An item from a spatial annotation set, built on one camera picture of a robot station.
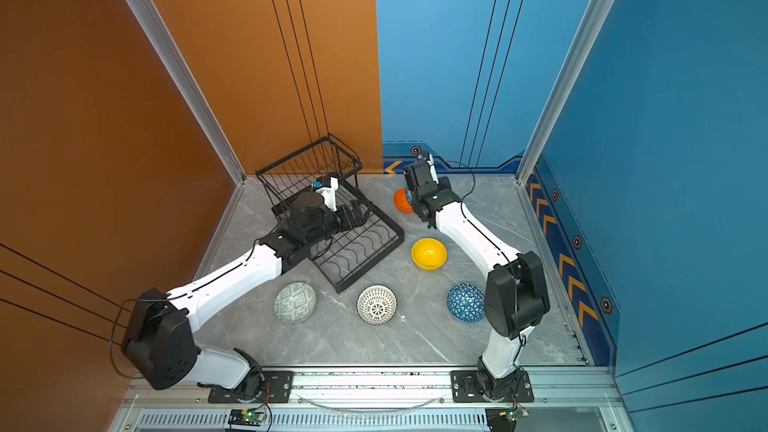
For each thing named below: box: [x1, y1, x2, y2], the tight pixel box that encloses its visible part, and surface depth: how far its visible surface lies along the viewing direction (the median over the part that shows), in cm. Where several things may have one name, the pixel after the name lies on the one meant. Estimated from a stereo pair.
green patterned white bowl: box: [273, 282, 317, 324], surface depth 88 cm
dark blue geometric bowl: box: [446, 282, 486, 323], surface depth 87 cm
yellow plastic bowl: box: [411, 238, 448, 271], surface depth 96 cm
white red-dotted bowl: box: [356, 284, 398, 326], surface depth 87 cm
